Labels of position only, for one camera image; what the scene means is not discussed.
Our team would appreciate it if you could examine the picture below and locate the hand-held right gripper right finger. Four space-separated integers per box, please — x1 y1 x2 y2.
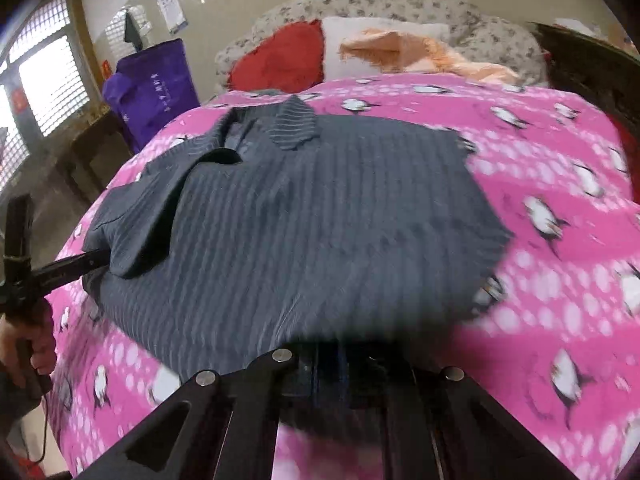
349 352 598 480

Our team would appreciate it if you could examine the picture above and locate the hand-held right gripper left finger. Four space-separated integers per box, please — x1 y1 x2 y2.
75 346 323 480

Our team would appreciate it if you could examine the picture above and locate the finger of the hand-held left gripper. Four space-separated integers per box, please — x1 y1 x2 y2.
34 249 112 288

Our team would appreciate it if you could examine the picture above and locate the grey striped shirt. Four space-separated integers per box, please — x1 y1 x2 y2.
80 89 515 383

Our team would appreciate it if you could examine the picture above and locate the person's left hand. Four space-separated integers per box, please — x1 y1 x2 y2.
0 299 59 387

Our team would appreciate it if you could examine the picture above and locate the dark wooden chair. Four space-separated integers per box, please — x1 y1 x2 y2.
52 109 133 203

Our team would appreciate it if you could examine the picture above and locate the latticed window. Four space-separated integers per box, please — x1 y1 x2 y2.
0 0 103 188

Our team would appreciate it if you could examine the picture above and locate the purple shopping bag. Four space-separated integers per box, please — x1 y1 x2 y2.
102 37 202 155

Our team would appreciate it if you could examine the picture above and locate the pink penguin print blanket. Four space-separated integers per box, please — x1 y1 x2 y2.
42 74 640 480

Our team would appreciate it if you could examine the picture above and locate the dark hanging cloth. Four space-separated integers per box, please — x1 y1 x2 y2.
122 7 151 53

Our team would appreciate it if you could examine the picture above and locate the red pillow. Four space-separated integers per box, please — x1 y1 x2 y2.
227 19 327 95

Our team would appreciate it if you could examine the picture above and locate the orange towel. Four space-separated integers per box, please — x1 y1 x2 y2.
339 29 523 85

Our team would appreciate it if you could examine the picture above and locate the white pillow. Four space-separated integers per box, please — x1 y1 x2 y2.
320 16 451 81

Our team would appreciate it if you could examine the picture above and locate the black cable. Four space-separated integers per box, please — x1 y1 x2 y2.
25 394 51 463

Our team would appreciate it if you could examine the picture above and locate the wall calendar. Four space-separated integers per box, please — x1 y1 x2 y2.
155 0 190 35

